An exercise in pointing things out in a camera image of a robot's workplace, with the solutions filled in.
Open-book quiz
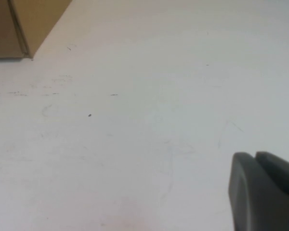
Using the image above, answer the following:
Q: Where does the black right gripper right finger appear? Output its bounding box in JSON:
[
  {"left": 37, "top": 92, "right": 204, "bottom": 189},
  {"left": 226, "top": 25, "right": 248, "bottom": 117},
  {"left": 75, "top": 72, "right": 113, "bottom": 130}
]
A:
[{"left": 254, "top": 151, "right": 289, "bottom": 192}]

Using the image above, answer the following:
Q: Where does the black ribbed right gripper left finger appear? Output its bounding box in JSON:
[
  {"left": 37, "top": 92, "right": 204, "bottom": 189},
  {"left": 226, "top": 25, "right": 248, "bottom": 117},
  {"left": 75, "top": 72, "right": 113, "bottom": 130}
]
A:
[{"left": 228, "top": 151, "right": 289, "bottom": 231}]

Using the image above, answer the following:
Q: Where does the brown cardboard shoe box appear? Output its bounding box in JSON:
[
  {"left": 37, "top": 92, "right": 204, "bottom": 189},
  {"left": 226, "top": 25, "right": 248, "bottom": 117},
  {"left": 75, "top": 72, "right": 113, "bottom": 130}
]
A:
[{"left": 0, "top": 0, "right": 74, "bottom": 60}]

